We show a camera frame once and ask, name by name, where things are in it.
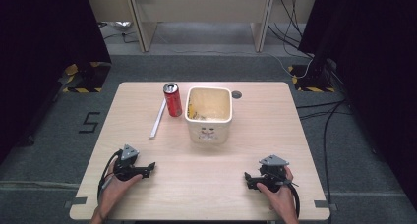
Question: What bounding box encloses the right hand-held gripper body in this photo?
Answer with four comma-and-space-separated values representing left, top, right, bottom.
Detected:
257, 154, 291, 193

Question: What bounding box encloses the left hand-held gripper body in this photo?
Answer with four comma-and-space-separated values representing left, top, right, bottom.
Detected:
112, 143, 146, 182

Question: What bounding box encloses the cream plastic bin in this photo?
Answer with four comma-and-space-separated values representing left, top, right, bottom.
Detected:
184, 86, 234, 145

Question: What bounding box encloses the red drink can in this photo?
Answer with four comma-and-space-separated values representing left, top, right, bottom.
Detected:
162, 83, 184, 118

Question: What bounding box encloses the person's right hand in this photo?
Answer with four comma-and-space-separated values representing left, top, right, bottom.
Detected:
256, 165, 297, 218

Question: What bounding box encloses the person's left hand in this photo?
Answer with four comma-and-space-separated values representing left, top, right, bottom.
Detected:
96, 159, 144, 216

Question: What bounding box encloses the grey tape strip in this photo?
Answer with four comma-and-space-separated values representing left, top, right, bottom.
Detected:
313, 199, 338, 212
63, 196, 89, 209

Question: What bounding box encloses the black stand base striped tape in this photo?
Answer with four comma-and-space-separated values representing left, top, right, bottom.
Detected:
61, 61, 112, 94
287, 64, 337, 93

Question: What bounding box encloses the black curtain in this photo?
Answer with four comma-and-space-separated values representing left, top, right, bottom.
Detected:
297, 0, 417, 213
0, 0, 112, 164

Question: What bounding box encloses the crumpled silver foil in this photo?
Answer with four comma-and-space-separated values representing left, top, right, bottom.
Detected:
107, 20, 133, 33

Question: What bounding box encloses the long black floor cable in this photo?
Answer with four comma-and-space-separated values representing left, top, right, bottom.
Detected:
295, 98, 354, 224

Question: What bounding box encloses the thin black floor cable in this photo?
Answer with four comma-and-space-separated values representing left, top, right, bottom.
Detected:
97, 22, 142, 45

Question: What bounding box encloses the black floor cables bundle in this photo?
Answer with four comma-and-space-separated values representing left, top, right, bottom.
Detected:
267, 0, 317, 60

